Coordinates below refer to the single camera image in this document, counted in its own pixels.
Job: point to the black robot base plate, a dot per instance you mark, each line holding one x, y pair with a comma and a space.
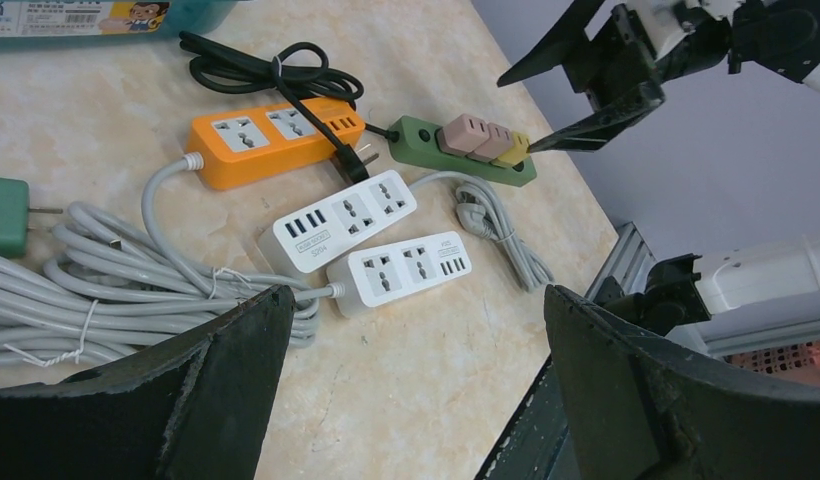
531, 442

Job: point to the small white power strip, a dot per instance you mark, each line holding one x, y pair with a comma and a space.
308, 239

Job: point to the green power strip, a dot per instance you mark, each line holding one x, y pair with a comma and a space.
412, 141

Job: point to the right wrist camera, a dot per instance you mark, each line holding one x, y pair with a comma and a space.
667, 23

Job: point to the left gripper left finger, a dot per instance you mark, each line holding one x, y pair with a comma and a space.
196, 406

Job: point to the yellow plug on green strip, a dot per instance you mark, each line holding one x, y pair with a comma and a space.
516, 153

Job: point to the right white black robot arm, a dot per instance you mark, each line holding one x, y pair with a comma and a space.
783, 37

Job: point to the pink plug on green strip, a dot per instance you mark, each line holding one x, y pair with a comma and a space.
463, 135

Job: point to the teal plastic basin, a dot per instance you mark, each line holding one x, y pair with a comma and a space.
57, 24

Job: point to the orange power strip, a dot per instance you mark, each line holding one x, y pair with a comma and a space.
244, 146

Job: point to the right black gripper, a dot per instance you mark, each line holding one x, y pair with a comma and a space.
614, 68

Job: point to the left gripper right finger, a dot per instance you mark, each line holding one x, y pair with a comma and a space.
640, 406

